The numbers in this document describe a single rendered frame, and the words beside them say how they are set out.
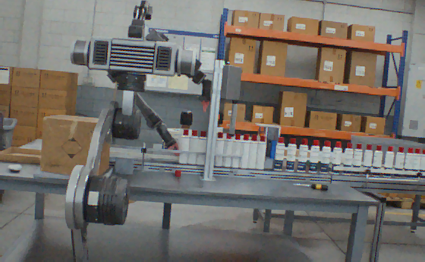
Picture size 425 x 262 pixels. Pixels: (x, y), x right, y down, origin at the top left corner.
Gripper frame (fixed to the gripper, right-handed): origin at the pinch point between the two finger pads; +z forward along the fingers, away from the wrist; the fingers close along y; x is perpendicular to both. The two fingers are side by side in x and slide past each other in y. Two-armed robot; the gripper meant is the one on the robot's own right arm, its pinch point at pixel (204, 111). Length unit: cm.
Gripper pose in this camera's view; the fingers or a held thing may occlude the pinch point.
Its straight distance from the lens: 279.6
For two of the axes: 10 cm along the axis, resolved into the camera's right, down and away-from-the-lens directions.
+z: -1.0, 9.9, 0.8
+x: 1.4, 1.0, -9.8
